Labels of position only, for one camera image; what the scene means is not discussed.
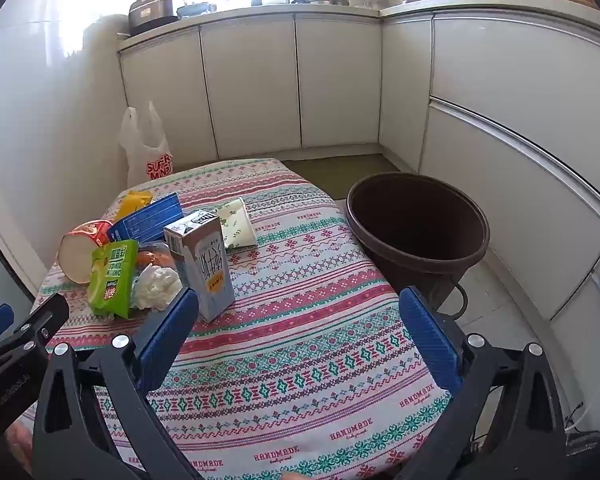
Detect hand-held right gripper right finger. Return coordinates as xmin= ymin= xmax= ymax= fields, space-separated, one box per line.
xmin=395 ymin=286 xmax=566 ymax=480

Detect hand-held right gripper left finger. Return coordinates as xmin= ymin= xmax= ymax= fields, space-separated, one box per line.
xmin=32 ymin=287 xmax=203 ymax=480

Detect white tissue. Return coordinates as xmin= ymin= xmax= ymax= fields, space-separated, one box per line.
xmin=131 ymin=264 xmax=183 ymax=311

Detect red instant noodle cup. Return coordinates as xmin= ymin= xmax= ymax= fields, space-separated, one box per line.
xmin=59 ymin=219 xmax=115 ymax=283

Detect grey milk carton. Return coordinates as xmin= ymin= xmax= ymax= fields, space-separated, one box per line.
xmin=163 ymin=209 xmax=237 ymax=324

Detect brown plastic trash bin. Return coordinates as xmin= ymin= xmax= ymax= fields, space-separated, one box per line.
xmin=344 ymin=172 xmax=491 ymax=321

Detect leaf print paper cup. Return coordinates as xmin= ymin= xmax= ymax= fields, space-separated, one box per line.
xmin=215 ymin=197 xmax=258 ymax=251

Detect yellow snack packet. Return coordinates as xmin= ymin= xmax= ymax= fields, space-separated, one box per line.
xmin=114 ymin=190 xmax=153 ymax=221

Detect green snack packet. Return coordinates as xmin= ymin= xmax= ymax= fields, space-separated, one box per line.
xmin=87 ymin=240 xmax=140 ymax=320

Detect orange snack wrapper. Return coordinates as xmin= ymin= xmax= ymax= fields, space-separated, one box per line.
xmin=137 ymin=242 xmax=176 ymax=268

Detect blue paper packet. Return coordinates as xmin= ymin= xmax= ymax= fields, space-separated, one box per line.
xmin=107 ymin=192 xmax=185 ymax=246

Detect patterned tablecloth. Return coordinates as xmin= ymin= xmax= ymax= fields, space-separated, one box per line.
xmin=17 ymin=157 xmax=453 ymax=480

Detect white plastic bag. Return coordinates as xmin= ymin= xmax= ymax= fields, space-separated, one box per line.
xmin=120 ymin=101 xmax=175 ymax=188

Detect olive floor mat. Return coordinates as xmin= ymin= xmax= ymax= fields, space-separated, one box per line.
xmin=282 ymin=152 xmax=401 ymax=202

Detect white kitchen cabinet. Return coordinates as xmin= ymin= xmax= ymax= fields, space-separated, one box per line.
xmin=117 ymin=5 xmax=600 ymax=411

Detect dark rice cooker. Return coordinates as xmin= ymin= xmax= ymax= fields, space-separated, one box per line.
xmin=128 ymin=0 xmax=178 ymax=36

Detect blue-grey cooking pot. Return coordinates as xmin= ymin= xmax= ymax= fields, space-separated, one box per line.
xmin=176 ymin=2 xmax=217 ymax=18

